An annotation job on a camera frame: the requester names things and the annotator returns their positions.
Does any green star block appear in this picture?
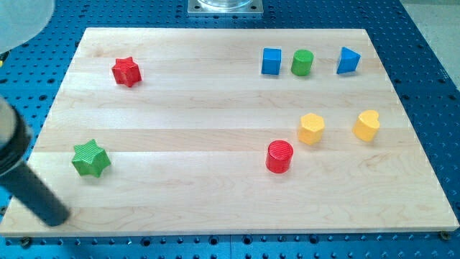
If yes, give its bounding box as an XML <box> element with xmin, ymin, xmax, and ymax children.
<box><xmin>72</xmin><ymin>139</ymin><xmax>111</xmax><ymax>178</ymax></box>

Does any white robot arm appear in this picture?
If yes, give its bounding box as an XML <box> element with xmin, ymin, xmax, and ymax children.
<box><xmin>1</xmin><ymin>0</ymin><xmax>55</xmax><ymax>53</ymax></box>

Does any red star block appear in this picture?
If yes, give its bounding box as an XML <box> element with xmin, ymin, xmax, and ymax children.
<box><xmin>111</xmin><ymin>57</ymin><xmax>142</xmax><ymax>88</ymax></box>

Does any red cylinder block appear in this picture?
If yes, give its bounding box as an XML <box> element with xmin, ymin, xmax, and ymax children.
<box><xmin>265</xmin><ymin>140</ymin><xmax>294</xmax><ymax>173</ymax></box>

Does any wooden board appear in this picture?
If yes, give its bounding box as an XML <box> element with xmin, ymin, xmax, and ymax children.
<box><xmin>1</xmin><ymin>28</ymin><xmax>459</xmax><ymax>237</ymax></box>

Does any yellow hexagon block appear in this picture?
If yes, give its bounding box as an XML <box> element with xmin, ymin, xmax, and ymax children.
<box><xmin>298</xmin><ymin>113</ymin><xmax>325</xmax><ymax>145</ymax></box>

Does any blue cube block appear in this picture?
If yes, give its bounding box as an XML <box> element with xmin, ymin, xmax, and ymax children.
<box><xmin>261</xmin><ymin>48</ymin><xmax>282</xmax><ymax>76</ymax></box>

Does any green cylinder block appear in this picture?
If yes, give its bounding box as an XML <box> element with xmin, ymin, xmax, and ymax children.
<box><xmin>291</xmin><ymin>49</ymin><xmax>314</xmax><ymax>76</ymax></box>

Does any yellow heart block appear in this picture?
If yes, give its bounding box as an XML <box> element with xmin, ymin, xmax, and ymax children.
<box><xmin>352</xmin><ymin>110</ymin><xmax>380</xmax><ymax>142</ymax></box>

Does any blue triangle block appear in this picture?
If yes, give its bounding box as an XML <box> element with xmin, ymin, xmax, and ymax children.
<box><xmin>336</xmin><ymin>47</ymin><xmax>361</xmax><ymax>74</ymax></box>

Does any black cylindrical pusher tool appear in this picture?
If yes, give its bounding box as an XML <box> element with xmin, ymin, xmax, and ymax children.
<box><xmin>1</xmin><ymin>101</ymin><xmax>70</xmax><ymax>227</ymax></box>

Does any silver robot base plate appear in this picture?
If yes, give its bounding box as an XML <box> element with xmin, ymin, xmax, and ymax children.
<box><xmin>187</xmin><ymin>0</ymin><xmax>264</xmax><ymax>17</ymax></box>

